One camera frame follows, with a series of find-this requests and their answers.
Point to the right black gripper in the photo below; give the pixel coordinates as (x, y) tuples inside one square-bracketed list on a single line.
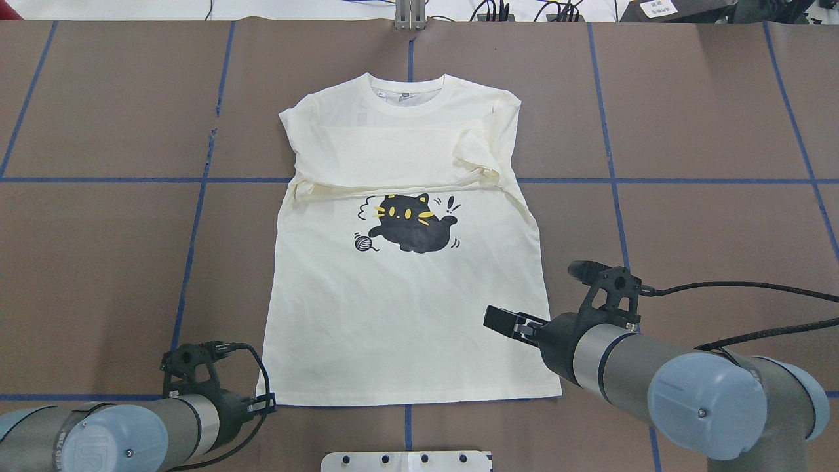
[(556, 338)]

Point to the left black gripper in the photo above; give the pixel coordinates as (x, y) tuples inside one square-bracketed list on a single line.
[(230, 401)]

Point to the cream long-sleeve cat shirt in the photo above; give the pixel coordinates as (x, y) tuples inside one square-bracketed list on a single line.
[(402, 223)]

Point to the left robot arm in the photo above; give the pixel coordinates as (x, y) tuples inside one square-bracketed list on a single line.
[(174, 433)]

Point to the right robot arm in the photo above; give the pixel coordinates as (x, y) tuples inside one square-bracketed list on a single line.
[(741, 413)]

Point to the black power adapter box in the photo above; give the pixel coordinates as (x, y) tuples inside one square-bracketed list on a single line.
[(686, 12)]

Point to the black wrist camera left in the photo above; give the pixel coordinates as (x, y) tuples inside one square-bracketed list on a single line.
[(191, 368)]

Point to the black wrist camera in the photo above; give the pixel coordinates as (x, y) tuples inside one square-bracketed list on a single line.
[(613, 293), (191, 368)]

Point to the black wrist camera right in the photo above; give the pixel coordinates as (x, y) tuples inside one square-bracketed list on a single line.
[(613, 293)]

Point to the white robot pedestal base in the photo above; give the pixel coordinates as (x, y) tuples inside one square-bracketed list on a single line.
[(435, 460)]

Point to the aluminium frame post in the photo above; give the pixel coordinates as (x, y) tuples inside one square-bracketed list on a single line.
[(410, 14)]

